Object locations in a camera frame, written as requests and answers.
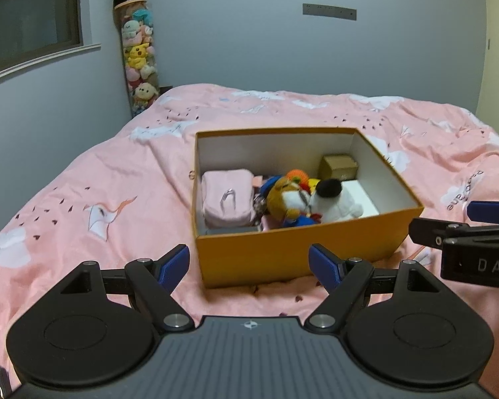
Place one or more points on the brown plush toy blue clothes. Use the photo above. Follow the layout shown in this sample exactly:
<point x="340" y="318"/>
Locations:
<point x="285" y="199"/>

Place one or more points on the window with grey sill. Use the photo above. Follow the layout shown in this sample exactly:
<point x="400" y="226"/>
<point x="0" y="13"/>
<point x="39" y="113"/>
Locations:
<point x="25" y="8"/>

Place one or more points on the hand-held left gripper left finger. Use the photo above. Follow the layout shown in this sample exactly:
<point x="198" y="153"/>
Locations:
<point x="174" y="268"/>

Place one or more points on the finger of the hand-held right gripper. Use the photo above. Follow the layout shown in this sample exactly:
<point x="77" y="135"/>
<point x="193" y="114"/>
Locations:
<point x="432" y="232"/>
<point x="490" y="211"/>

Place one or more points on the small gold box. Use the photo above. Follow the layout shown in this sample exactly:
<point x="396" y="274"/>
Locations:
<point x="337" y="168"/>

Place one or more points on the pink printed duvet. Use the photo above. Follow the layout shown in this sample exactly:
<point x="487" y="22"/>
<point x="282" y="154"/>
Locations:
<point x="108" y="174"/>

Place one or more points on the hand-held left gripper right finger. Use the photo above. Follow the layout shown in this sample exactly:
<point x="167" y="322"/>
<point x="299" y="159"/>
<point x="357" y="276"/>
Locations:
<point x="324" y="268"/>

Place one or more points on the dark bedside object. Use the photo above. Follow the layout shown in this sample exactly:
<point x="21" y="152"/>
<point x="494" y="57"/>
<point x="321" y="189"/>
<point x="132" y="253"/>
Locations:
<point x="165" y="90"/>

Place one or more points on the orange cardboard box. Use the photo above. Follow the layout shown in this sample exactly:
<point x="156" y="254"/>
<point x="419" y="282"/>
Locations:
<point x="295" y="253"/>

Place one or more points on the orange knitted toy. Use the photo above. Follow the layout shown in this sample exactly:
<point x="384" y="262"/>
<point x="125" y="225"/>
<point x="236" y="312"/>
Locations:
<point x="298" y="176"/>

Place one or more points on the clear tube of plush toys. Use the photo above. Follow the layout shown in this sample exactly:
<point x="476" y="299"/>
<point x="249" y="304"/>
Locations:
<point x="139" y="58"/>

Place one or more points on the pink zipper pouch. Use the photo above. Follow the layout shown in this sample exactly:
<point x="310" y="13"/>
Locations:
<point x="216" y="199"/>

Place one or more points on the small panda plush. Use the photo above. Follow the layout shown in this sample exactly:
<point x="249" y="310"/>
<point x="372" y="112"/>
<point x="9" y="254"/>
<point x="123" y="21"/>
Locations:
<point x="337" y="203"/>

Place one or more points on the grey wall socket panel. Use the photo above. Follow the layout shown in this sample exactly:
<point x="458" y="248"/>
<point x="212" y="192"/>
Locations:
<point x="328" y="11"/>

